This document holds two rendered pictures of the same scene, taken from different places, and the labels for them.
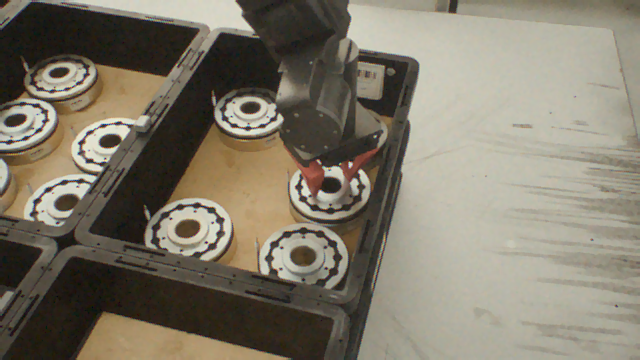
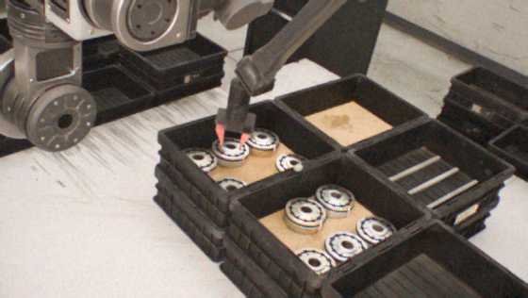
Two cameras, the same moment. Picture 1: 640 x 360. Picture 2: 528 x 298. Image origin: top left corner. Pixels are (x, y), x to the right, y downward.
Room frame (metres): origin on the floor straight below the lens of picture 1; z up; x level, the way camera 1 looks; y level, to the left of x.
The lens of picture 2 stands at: (1.71, 0.71, 1.81)
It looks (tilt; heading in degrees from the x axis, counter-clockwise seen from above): 34 degrees down; 207
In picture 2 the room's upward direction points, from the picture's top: 12 degrees clockwise
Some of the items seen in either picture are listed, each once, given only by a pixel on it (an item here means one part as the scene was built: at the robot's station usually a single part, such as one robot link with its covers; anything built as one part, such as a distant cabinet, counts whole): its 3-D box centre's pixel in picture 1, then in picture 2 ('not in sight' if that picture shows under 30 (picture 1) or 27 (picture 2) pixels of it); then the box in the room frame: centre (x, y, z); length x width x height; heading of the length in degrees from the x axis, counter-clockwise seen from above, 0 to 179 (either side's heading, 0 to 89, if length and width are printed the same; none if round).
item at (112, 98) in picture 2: not in sight; (94, 124); (0.12, -0.93, 0.31); 0.40 x 0.30 x 0.34; 170
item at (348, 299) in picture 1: (270, 143); (251, 144); (0.53, 0.06, 0.92); 0.40 x 0.30 x 0.02; 165
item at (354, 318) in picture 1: (272, 172); (248, 160); (0.53, 0.06, 0.87); 0.40 x 0.30 x 0.11; 165
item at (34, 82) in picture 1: (60, 76); (313, 264); (0.74, 0.39, 0.86); 0.10 x 0.10 x 0.01
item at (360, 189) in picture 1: (330, 188); (230, 148); (0.51, -0.01, 0.86); 0.10 x 0.10 x 0.01
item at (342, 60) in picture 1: (329, 73); (241, 90); (0.51, -0.01, 1.04); 0.07 x 0.06 x 0.07; 169
